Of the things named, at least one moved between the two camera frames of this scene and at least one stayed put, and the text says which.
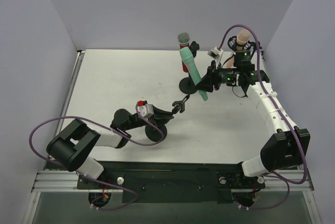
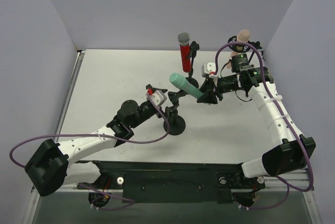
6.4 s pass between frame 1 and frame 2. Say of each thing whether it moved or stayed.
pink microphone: stayed
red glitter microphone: stayed
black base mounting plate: stayed
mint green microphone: moved
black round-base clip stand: stayed
